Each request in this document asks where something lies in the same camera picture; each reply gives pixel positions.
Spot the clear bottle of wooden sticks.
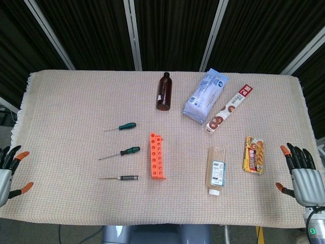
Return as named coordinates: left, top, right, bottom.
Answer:
left=205, top=146, right=227, bottom=196

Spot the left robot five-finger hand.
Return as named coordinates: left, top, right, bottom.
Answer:
left=0, top=145, right=34, bottom=208

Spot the black metal precision screwdriver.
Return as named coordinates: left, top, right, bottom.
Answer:
left=99, top=174, right=140, bottom=181

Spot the dark box with cable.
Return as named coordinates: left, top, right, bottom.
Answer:
left=0, top=106, right=16, bottom=127

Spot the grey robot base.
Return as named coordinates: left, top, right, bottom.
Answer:
left=101, top=225, right=212, bottom=244

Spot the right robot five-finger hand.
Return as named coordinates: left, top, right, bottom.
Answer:
left=275, top=142, right=325, bottom=207

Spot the blue and white pouch pack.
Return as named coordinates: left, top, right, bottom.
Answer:
left=182, top=68, right=230, bottom=125

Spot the black pleated curtain panel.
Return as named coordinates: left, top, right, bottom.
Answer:
left=134, top=0, right=219, bottom=72
left=207, top=0, right=325, bottom=75
left=0, top=0, right=70, bottom=107
left=291, top=48, right=325, bottom=140
left=34, top=0, right=136, bottom=71

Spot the beige woven tablecloth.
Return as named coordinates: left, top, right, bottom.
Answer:
left=0, top=70, right=317, bottom=228

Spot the small green handle screwdriver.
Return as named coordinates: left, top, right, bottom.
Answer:
left=103, top=122, right=137, bottom=132

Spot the orange plastic tool holder block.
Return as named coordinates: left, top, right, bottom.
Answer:
left=149, top=132, right=167, bottom=180

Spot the brown plastic bottle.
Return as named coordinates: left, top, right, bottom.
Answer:
left=155, top=72, right=173, bottom=111

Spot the grey metal partition post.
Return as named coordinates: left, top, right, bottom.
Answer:
left=24, top=0, right=76, bottom=71
left=123, top=0, right=143, bottom=72
left=280, top=33, right=325, bottom=75
left=199, top=0, right=230, bottom=72
left=0, top=97, right=20, bottom=114

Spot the long red white biscuit box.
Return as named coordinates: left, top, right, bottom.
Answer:
left=205, top=84, right=254, bottom=136

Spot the green and black handle screwdriver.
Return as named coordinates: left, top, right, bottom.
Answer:
left=98, top=146, right=141, bottom=161

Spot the yellow snack packet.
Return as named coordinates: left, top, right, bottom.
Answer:
left=242, top=136, right=265, bottom=175

